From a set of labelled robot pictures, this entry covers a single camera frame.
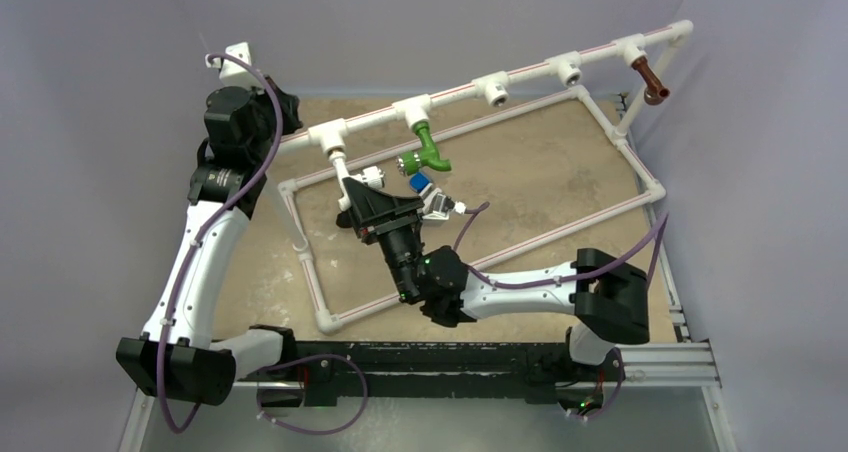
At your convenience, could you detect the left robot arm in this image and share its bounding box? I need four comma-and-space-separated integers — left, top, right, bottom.
116, 81, 302, 405

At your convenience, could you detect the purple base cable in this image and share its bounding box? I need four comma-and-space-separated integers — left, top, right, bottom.
566, 346, 628, 424
256, 352, 370, 437

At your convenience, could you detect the brown water faucet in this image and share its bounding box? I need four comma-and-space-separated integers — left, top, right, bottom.
630, 56, 670, 106

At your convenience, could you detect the white water faucet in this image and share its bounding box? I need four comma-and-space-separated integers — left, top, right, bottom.
328, 149, 385, 212

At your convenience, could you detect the white faucet blue handle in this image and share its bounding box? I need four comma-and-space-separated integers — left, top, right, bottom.
408, 172, 438, 201

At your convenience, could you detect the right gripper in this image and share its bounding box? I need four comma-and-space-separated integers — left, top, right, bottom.
338, 180, 423, 304

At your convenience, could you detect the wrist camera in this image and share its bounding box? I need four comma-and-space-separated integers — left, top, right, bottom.
423, 190, 468, 224
204, 41, 260, 89

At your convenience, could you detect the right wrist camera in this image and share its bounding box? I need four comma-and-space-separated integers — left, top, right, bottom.
423, 190, 468, 224

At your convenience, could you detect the green water faucet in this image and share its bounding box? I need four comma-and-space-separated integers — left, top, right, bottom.
397, 120, 453, 176

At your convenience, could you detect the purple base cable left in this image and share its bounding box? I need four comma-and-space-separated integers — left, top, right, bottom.
256, 352, 370, 437

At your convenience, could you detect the white pipe frame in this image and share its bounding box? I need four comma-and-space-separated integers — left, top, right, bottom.
276, 20, 694, 335

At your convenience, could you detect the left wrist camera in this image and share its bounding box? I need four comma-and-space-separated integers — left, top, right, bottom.
204, 41, 260, 89

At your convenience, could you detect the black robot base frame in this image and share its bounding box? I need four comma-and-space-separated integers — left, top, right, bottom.
247, 341, 625, 409

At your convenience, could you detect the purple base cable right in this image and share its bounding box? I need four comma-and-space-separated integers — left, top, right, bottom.
566, 346, 628, 424

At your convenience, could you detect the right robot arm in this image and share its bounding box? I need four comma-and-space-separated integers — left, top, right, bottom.
342, 178, 667, 379

